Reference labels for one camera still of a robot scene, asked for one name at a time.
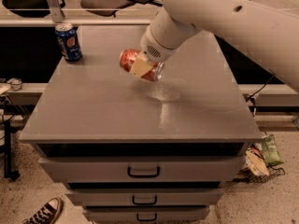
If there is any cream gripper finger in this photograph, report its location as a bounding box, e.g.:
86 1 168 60
130 52 152 77

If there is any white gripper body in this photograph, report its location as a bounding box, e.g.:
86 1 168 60
140 25 180 63

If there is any red coke can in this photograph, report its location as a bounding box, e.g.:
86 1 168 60
120 49 164 82

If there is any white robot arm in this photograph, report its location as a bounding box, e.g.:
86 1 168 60
140 0 299 91

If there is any blue pepsi can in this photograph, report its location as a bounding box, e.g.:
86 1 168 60
55 23 82 62

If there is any dark office chair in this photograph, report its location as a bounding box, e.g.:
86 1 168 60
80 0 135 17

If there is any grey drawer cabinet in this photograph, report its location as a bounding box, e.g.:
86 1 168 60
21 25 261 224

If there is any black office chair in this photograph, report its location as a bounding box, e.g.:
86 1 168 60
1 0 66 19

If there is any green snack bag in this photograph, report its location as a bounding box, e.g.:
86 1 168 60
261 134 283 166

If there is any tan snack packet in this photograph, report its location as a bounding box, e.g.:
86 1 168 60
245 150 269 176

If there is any black white sneaker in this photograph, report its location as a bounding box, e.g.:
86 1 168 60
21 197 64 224

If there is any black drawer handle top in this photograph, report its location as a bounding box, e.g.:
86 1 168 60
127 166 161 178

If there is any black drawer handle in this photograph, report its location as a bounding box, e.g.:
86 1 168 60
132 196 158 205
127 166 161 178
135 213 158 222

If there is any black drawer handle middle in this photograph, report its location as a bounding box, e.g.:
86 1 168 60
132 196 158 205

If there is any black drawer handle bottom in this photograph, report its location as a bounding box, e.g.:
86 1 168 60
135 213 158 222

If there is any black wire basket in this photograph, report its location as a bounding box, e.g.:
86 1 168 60
233 167 285 183

